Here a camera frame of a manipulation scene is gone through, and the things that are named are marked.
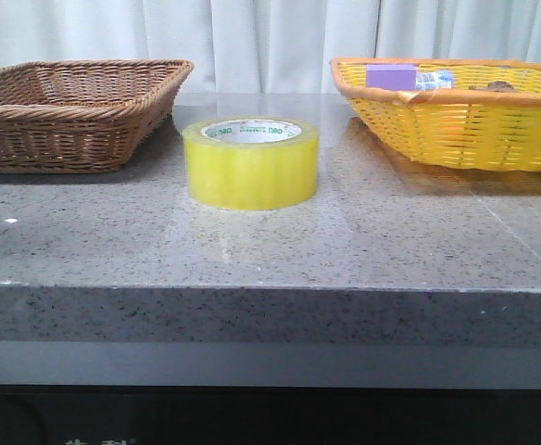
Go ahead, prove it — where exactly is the yellow packing tape roll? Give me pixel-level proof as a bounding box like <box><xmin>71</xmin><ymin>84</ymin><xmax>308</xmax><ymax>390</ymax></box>
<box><xmin>182</xmin><ymin>117</ymin><xmax>320</xmax><ymax>210</ymax></box>

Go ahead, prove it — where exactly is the white curtain backdrop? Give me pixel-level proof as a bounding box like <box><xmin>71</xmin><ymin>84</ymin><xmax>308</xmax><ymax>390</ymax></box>
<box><xmin>0</xmin><ymin>1</ymin><xmax>541</xmax><ymax>94</ymax></box>

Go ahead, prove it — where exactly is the purple rectangular block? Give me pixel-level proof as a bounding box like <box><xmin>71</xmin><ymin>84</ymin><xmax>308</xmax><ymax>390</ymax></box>
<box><xmin>366</xmin><ymin>63</ymin><xmax>418</xmax><ymax>91</ymax></box>

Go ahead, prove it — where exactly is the clear plastic wrapped item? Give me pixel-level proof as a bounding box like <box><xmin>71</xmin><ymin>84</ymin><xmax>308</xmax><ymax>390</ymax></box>
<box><xmin>415</xmin><ymin>70</ymin><xmax>455</xmax><ymax>91</ymax></box>

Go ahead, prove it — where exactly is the brown wicker basket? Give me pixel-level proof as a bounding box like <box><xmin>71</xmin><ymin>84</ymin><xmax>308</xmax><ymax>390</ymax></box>
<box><xmin>0</xmin><ymin>59</ymin><xmax>195</xmax><ymax>173</ymax></box>

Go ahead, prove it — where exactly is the yellow woven basket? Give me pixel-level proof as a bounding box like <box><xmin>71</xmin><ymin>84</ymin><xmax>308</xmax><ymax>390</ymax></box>
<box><xmin>331</xmin><ymin>57</ymin><xmax>541</xmax><ymax>172</ymax></box>

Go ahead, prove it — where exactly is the small brown object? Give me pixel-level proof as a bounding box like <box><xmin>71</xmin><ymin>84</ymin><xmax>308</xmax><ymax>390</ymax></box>
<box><xmin>469</xmin><ymin>81</ymin><xmax>518</xmax><ymax>93</ymax></box>

